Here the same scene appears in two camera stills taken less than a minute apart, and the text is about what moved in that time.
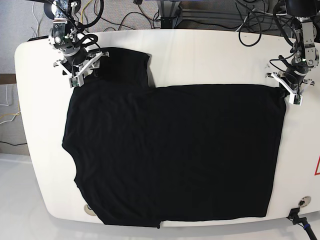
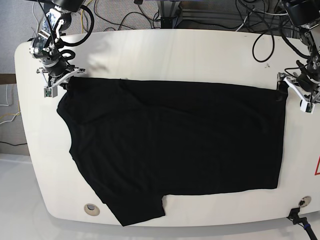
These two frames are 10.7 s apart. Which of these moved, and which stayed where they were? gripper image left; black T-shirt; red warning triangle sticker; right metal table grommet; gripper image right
Moved: gripper image left; gripper image right; black T-shirt
Stayed: right metal table grommet; red warning triangle sticker
